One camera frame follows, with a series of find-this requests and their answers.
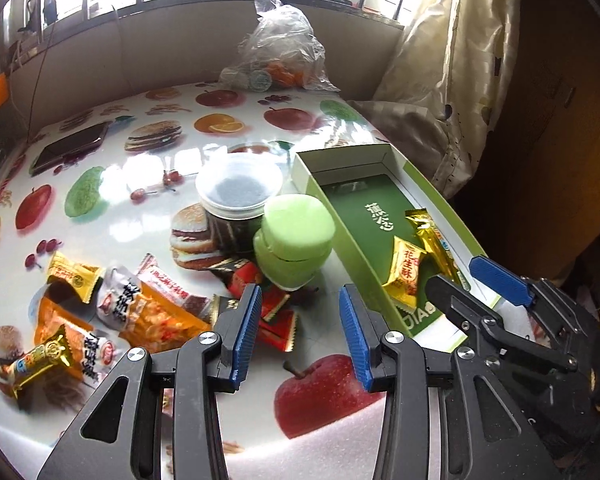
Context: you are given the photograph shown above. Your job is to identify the green cardboard box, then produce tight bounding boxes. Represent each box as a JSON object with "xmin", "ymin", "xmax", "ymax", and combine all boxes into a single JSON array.
[{"xmin": 292, "ymin": 143, "xmax": 486, "ymax": 351}]

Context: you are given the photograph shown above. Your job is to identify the green round container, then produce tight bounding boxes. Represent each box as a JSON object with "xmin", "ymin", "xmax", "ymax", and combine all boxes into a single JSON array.
[{"xmin": 253, "ymin": 194, "xmax": 336, "ymax": 291}]

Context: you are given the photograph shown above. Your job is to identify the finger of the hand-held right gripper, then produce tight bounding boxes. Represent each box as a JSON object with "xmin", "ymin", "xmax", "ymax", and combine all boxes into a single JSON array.
[
  {"xmin": 425, "ymin": 275, "xmax": 576, "ymax": 373},
  {"xmin": 470, "ymin": 256, "xmax": 598, "ymax": 356}
]

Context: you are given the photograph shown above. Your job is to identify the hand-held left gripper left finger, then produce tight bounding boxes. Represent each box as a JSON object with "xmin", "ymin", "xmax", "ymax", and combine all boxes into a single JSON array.
[{"xmin": 37, "ymin": 284, "xmax": 263, "ymax": 480}]

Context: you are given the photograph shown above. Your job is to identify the clear plastic jar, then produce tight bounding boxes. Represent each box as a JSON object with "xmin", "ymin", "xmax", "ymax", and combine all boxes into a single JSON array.
[{"xmin": 196, "ymin": 153, "xmax": 285, "ymax": 256}]

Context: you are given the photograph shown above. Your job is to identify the silver orange konjac packet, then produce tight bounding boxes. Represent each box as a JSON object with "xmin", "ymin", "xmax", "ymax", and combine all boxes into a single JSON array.
[
  {"xmin": 34, "ymin": 282, "xmax": 116, "ymax": 388},
  {"xmin": 97, "ymin": 265, "xmax": 213, "ymax": 348}
]

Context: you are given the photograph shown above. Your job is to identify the black smartphone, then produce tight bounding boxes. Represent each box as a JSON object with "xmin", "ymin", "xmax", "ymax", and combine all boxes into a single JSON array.
[{"xmin": 31, "ymin": 121, "xmax": 110, "ymax": 173}]

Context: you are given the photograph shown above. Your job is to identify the yellow red peanut candy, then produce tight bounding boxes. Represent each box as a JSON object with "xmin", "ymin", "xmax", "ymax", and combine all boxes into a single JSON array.
[{"xmin": 382, "ymin": 236, "xmax": 426, "ymax": 307}]

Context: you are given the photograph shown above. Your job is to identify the red black candy packet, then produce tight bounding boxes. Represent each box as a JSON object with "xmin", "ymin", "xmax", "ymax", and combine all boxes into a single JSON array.
[
  {"xmin": 257, "ymin": 292, "xmax": 301, "ymax": 356},
  {"xmin": 205, "ymin": 257, "xmax": 263, "ymax": 298},
  {"xmin": 207, "ymin": 295, "xmax": 243, "ymax": 328}
]

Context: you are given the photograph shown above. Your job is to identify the brown wooden cabinet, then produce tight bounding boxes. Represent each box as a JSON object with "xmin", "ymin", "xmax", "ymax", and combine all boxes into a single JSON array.
[{"xmin": 475, "ymin": 0, "xmax": 600, "ymax": 281}]

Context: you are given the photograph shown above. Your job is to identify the clear plastic bag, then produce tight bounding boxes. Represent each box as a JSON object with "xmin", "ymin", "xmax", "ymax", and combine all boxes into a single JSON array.
[{"xmin": 219, "ymin": 0, "xmax": 341, "ymax": 93}]

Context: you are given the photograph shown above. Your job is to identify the cream patterned curtain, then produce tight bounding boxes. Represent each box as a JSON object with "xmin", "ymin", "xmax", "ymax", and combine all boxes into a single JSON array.
[{"xmin": 350, "ymin": 0, "xmax": 531, "ymax": 201}]

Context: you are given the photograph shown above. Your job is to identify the gold candy with blue label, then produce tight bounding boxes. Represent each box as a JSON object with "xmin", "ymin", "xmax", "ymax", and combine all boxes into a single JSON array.
[{"xmin": 6, "ymin": 325, "xmax": 73, "ymax": 401}]

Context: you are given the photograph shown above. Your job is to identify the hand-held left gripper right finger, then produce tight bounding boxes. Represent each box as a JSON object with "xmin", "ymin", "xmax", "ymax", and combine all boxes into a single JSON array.
[{"xmin": 339, "ymin": 284, "xmax": 563, "ymax": 480}]

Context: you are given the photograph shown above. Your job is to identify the white nougat bar packet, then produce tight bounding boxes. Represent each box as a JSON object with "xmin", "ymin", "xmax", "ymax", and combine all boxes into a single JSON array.
[{"xmin": 136, "ymin": 254, "xmax": 216, "ymax": 321}]

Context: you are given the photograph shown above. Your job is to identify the gold stick snack packet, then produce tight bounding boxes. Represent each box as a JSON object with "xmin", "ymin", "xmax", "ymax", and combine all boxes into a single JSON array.
[{"xmin": 404, "ymin": 208, "xmax": 473, "ymax": 291}]

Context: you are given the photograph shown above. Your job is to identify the fruit printed tablecloth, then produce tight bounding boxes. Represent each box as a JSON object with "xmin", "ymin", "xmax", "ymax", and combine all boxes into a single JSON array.
[{"xmin": 0, "ymin": 82, "xmax": 481, "ymax": 480}]

